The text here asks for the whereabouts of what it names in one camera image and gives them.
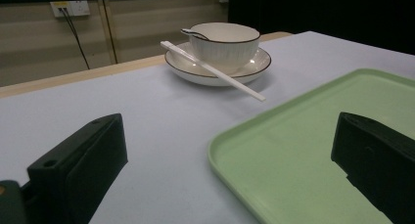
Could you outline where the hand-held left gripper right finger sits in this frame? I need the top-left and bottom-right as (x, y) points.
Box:
(331, 112), (415, 224)

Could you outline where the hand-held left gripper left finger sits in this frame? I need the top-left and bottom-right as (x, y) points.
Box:
(21, 112), (129, 224)

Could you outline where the green plastic tray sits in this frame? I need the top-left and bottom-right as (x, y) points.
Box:
(207, 67), (415, 224)

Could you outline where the white plate with dark rim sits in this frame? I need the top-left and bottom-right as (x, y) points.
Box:
(163, 42), (272, 87)

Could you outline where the white chopstick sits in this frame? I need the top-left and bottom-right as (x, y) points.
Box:
(160, 40), (266, 101)
(161, 42), (267, 103)

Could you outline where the white ribbed bowl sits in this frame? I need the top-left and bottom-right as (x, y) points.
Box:
(188, 22), (261, 70)

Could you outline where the pale blue table mat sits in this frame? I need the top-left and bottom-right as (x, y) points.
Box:
(0, 30), (415, 224)

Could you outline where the black socket cable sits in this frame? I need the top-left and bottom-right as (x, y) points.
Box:
(59, 8), (91, 70)

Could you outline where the white wall socket yellow label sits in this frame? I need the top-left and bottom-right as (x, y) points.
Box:
(49, 0), (91, 18)

